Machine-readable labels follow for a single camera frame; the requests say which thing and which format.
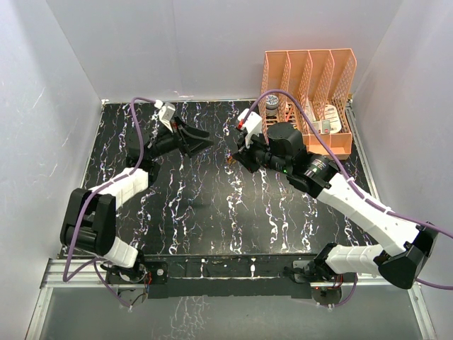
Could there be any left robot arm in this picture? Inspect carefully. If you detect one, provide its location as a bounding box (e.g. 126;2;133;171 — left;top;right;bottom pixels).
60;118;213;283

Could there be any small patterned jar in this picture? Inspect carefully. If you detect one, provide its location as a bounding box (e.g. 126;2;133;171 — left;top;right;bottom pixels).
265;94;280;117

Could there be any small white red box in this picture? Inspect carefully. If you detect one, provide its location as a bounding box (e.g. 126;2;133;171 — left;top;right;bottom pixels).
319;120;331;135

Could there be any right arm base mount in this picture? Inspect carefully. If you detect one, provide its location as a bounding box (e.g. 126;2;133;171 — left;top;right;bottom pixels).
283;260;344;290

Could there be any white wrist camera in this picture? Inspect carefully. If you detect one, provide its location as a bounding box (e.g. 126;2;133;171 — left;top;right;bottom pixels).
237;109;262;149
154;100;176;132

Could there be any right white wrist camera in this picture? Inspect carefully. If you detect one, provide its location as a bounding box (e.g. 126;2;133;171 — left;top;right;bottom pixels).
237;109;262;149

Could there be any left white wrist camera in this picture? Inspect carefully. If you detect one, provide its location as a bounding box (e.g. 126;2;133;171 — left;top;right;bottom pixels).
154;100;176;132

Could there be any orange pen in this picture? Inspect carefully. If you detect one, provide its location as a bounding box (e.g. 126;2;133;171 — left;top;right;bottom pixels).
285;104;294;122

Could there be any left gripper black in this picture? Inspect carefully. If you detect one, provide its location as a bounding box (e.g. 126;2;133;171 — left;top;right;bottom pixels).
148;115;214;161

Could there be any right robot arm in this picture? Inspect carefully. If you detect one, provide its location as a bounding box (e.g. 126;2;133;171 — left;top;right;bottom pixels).
232;113;438;290

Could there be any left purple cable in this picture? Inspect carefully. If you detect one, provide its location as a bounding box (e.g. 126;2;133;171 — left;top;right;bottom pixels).
62;96;159;308

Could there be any white card packet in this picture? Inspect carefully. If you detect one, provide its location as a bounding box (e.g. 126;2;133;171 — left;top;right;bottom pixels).
305;101;342;135

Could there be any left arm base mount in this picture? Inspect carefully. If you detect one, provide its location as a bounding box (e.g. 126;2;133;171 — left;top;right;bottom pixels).
101;258;168;299

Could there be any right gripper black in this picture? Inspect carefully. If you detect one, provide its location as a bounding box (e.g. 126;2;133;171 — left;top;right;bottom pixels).
232;129;291;175

